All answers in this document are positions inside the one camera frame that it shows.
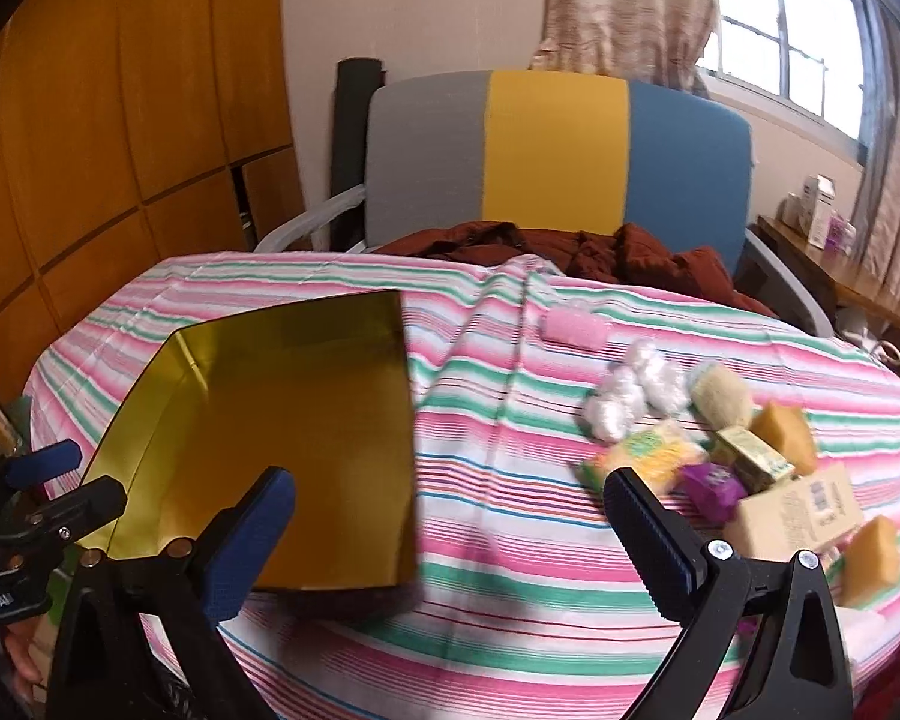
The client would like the wooden wardrobe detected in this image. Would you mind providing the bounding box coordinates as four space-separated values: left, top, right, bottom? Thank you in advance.
0 0 304 403

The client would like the wooden desk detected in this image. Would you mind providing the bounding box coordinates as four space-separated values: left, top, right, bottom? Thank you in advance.
752 216 900 330

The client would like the window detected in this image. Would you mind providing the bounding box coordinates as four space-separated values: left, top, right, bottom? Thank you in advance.
697 0 871 145

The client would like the yellow green cracker packet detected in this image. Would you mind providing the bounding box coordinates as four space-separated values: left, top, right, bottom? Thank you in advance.
577 419 707 496

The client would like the orange sponge block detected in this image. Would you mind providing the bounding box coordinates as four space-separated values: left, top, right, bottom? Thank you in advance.
841 515 900 608
749 401 820 476

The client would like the cream cardboard box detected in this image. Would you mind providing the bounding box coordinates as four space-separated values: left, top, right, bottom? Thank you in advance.
722 463 863 562

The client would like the white plastic ball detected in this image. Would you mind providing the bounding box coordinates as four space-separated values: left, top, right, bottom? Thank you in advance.
624 338 691 416
582 395 634 444
596 364 647 413

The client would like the person's left hand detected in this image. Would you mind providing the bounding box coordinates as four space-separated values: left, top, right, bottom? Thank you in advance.
1 617 45 704

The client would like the dark red jacket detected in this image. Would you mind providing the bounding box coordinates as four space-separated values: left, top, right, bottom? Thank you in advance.
377 221 774 317

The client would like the purple box on desk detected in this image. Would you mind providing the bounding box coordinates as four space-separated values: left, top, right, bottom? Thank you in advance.
824 213 857 257

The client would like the purple snack packet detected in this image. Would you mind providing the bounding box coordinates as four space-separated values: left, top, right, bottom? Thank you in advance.
679 461 748 525

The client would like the grey yellow blue chair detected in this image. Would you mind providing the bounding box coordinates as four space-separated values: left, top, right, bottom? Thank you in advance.
256 70 834 338

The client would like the patterned beige curtain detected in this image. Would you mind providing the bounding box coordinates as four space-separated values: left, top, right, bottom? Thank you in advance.
532 0 718 96

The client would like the white milk carton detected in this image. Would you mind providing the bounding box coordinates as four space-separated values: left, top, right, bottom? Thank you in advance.
797 174 836 249

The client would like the cream loofah sponge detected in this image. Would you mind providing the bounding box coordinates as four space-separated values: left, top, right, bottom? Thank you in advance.
689 362 754 431

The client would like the green yellow small carton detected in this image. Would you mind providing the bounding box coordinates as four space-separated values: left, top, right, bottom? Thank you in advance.
710 426 797 494

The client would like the striped pink green tablecloth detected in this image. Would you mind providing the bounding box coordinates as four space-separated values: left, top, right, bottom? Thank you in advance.
25 254 900 718

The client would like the pink hair roller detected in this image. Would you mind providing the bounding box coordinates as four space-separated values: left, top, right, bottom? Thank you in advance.
539 305 610 353

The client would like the gold tin box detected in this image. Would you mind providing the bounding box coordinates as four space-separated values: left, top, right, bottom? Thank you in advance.
84 289 418 592

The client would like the right beige curtain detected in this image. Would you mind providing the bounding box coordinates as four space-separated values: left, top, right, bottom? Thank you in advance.
854 0 900 307

